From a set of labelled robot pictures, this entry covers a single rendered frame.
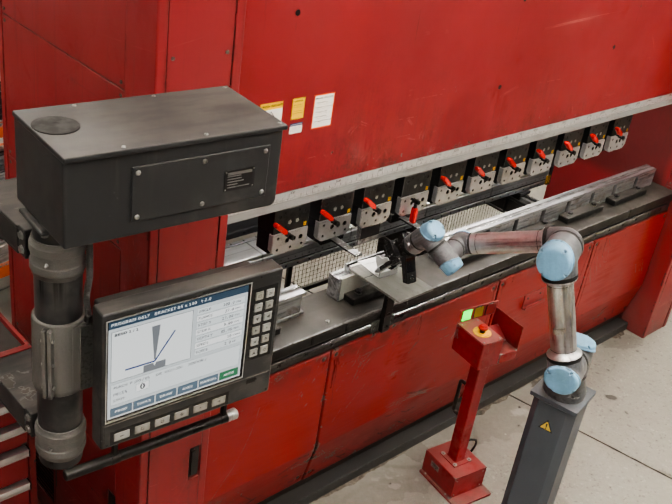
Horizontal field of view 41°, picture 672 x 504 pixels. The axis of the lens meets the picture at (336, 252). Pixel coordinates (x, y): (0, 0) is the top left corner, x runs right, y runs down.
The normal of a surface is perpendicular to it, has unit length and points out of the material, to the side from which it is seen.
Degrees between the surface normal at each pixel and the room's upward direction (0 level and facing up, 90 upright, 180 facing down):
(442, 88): 90
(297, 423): 90
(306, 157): 90
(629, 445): 0
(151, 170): 90
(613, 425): 0
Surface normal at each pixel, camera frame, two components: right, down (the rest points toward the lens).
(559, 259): -0.48, 0.25
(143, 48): -0.74, 0.24
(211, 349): 0.61, 0.46
